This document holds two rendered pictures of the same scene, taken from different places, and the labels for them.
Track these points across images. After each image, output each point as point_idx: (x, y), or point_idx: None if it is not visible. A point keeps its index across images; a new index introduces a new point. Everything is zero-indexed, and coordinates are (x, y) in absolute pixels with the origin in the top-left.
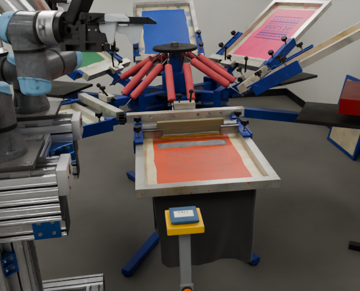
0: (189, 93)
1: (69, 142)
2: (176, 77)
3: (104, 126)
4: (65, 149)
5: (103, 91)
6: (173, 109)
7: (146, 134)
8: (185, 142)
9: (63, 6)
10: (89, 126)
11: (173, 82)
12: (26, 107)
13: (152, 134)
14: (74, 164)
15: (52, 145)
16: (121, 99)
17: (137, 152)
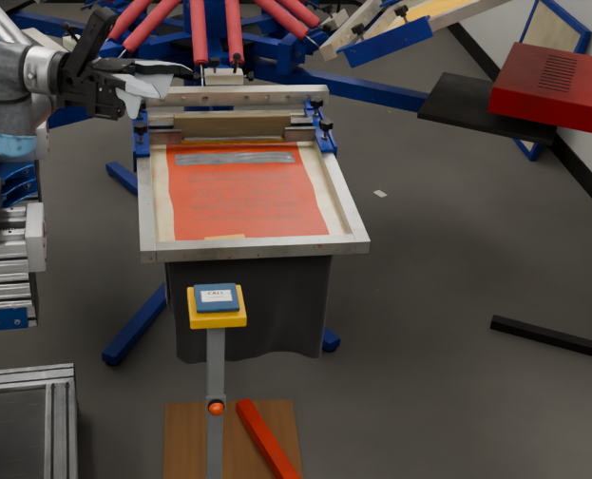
0: (233, 49)
1: (28, 162)
2: (210, 9)
3: (78, 110)
4: (21, 173)
5: (74, 37)
6: (202, 81)
7: (155, 136)
8: (223, 155)
9: None
10: None
11: (204, 26)
12: None
13: (165, 138)
14: (35, 197)
15: (0, 168)
16: (106, 50)
17: (140, 175)
